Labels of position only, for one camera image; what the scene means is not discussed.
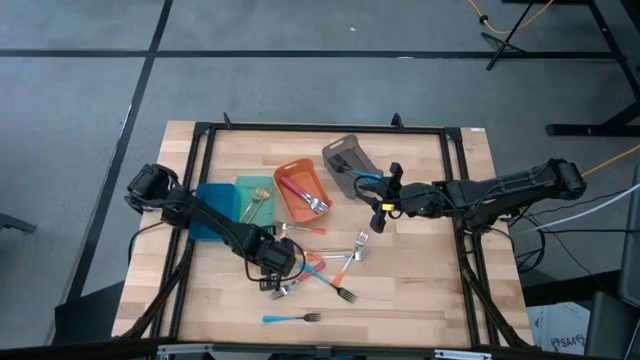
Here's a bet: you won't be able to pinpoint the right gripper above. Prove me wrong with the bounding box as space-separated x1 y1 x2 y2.
366 161 448 235

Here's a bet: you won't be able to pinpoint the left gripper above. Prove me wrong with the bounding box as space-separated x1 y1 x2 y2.
238 222 298 293

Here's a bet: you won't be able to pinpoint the blue-handled black fork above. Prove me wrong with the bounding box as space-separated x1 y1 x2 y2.
298 259 359 305
330 153 382 181
333 158 384 185
262 312 322 324

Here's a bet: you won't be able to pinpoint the pink-handled silver fork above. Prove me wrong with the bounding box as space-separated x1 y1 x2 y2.
282 177 331 214
268 262 327 302
278 174 326 210
280 175 329 213

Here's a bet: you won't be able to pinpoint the orange-handled silver fork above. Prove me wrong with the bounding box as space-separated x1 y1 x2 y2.
276 221 327 236
305 250 370 263
331 230 370 289

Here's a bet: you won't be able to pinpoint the orange plastic bin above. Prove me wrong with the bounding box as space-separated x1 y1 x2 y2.
272 158 334 225

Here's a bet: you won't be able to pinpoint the grey plastic bin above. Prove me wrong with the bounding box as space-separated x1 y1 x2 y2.
321 133 385 201

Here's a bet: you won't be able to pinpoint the teal plastic bin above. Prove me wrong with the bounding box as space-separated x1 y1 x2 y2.
233 175 276 229

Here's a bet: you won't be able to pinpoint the dark blue plastic bin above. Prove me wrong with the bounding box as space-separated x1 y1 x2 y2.
188 182 237 243

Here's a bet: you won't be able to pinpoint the black floor base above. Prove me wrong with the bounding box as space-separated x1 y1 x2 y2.
52 279 126 347

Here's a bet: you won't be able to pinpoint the black tripod stand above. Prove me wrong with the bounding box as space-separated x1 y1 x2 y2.
479 0 535 72

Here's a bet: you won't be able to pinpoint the black desk base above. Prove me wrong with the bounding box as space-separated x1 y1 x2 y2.
544 0 640 138

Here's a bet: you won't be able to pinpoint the white printed cardboard box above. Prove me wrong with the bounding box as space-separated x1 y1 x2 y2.
527 301 594 357

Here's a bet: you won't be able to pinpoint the dark grey chair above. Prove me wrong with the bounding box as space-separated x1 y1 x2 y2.
583 164 640 360

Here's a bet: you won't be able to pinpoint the dark grey floor object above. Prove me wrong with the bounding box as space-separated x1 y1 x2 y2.
0 212 39 235

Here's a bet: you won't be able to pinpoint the black looped wrist cable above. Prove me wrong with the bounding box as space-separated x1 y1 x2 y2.
243 239 307 284

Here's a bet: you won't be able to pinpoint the black aluminium table frame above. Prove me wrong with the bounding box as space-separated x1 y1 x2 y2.
112 112 534 351

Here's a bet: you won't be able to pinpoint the silver aluminium bracket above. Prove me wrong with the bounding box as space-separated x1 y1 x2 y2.
433 348 494 360
156 342 215 360

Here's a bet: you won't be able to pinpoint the yellow extension cable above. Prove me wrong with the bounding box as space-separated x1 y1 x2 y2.
467 0 556 36

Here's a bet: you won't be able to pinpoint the black floor cables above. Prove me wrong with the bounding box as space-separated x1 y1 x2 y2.
497 199 640 275

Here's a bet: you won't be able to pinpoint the white cable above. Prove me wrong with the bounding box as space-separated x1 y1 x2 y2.
522 182 640 235

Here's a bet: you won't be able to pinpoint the yellow cable with plug block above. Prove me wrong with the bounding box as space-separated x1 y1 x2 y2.
582 143 640 179

